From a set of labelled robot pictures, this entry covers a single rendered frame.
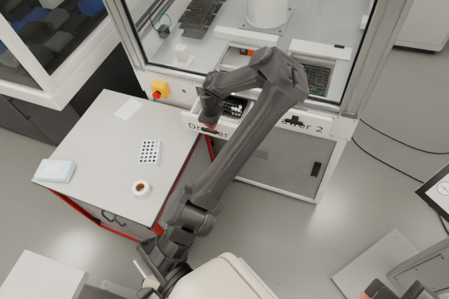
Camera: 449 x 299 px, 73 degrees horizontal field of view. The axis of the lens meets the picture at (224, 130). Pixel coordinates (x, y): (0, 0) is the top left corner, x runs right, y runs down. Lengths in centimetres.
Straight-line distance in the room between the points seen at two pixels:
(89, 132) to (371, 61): 126
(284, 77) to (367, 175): 175
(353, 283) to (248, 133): 149
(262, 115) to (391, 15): 51
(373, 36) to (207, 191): 66
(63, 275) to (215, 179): 85
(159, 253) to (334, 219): 150
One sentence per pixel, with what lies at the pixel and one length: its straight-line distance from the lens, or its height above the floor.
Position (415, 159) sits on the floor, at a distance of 245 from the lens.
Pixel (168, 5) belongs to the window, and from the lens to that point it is 117.
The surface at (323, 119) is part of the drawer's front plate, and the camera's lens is 126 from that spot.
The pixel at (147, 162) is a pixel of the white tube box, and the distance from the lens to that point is 135.
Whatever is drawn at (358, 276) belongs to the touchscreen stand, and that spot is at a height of 4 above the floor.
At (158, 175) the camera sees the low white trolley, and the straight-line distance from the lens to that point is 135.
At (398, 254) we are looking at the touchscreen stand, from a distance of 208.
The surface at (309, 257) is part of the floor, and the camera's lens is 198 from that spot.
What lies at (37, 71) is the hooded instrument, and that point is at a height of 105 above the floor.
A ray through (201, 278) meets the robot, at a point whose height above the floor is 137.
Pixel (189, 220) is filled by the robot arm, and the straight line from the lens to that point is 68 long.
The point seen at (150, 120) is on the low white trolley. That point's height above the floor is 76.
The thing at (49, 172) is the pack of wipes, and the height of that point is 80.
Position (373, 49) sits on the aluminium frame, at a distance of 103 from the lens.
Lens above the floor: 191
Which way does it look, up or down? 55 degrees down
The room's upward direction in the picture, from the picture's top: 9 degrees counter-clockwise
